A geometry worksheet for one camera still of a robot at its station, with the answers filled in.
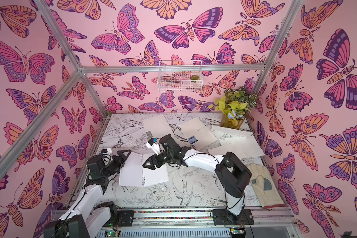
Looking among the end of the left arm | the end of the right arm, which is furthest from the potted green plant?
the end of the left arm

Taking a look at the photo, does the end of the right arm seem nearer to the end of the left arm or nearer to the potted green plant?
the end of the left arm

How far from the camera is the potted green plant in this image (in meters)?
0.92

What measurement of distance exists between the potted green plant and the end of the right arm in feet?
1.38

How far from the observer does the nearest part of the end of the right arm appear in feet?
2.10
